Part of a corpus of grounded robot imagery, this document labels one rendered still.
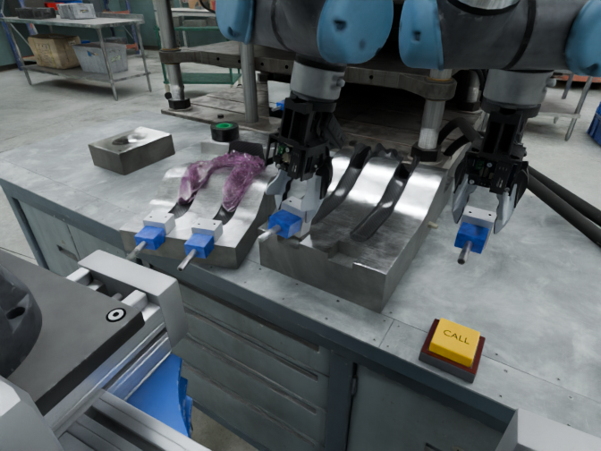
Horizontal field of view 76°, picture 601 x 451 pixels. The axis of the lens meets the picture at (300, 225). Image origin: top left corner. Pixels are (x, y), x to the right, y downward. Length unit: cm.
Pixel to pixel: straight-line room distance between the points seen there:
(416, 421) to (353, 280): 32
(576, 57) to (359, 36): 20
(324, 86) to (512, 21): 24
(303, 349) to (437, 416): 29
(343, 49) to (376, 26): 4
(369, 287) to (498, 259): 33
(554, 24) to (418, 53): 12
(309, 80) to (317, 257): 30
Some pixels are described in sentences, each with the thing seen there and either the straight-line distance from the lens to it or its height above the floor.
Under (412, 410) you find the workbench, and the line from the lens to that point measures 83.
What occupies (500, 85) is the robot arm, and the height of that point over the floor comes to 118.
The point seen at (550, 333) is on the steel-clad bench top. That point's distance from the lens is 77.
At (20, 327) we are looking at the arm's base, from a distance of 38.
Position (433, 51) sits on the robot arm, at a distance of 42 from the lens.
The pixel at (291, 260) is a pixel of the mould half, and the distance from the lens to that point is 73.
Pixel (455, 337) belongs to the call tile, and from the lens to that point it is 64.
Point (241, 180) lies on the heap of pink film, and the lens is 89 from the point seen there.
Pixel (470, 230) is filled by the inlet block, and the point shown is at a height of 95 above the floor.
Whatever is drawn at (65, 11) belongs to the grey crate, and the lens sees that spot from 644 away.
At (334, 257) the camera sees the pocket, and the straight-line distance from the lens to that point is 70.
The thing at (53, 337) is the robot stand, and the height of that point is 104.
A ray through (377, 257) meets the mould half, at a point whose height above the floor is 89.
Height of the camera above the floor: 129
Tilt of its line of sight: 33 degrees down
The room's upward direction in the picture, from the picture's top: straight up
